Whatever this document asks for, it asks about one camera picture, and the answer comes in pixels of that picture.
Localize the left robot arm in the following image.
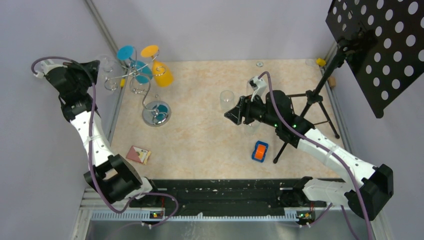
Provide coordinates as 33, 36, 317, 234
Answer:
40, 59, 161, 207

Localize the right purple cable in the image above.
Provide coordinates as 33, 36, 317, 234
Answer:
258, 71, 375, 240

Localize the metal washer on table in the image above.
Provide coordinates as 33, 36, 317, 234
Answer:
256, 61, 264, 68

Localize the black perforated music stand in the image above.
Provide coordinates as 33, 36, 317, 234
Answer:
271, 0, 424, 165

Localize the yellow corner clip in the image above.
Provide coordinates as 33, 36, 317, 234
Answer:
315, 58, 327, 67

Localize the pink card box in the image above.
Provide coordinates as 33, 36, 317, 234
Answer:
125, 145, 151, 165

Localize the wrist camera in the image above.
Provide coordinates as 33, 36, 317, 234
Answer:
252, 76, 268, 99
33, 59, 65, 79

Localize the chrome wine glass rack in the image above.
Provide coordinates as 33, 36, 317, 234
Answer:
111, 55, 172, 127

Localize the yellow wine glass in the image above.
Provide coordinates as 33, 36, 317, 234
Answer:
140, 45, 174, 88

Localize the blue orange toy car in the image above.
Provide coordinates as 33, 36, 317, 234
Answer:
251, 140, 269, 163

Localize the blue wine glass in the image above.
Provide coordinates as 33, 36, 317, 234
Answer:
116, 45, 153, 84

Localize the clear ribbed short glass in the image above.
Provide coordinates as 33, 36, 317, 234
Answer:
220, 90, 235, 112

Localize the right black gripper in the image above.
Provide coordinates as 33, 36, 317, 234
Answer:
225, 91, 280, 128

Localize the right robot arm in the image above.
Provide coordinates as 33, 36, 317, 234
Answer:
224, 90, 394, 221

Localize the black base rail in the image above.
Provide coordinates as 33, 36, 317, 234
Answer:
129, 178, 332, 220

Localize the clear flute wine glass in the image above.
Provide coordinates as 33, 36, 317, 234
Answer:
246, 78, 258, 102

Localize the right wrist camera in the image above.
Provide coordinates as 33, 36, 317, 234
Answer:
252, 76, 268, 99

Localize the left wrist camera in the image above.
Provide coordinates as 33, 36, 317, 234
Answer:
33, 59, 65, 79

